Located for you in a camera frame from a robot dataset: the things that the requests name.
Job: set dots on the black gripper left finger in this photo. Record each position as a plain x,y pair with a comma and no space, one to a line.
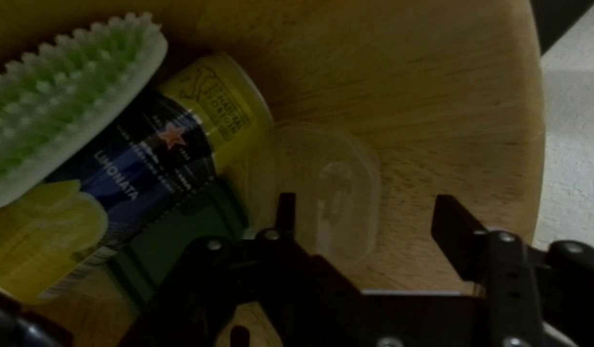
308,301

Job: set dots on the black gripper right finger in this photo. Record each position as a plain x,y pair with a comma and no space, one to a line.
522,287

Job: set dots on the clear plastic bowl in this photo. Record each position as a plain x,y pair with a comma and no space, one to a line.
337,179

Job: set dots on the yellow blue soda can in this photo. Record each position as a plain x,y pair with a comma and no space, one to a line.
169,145

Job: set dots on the green scrub brush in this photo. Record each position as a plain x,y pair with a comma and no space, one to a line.
57,98

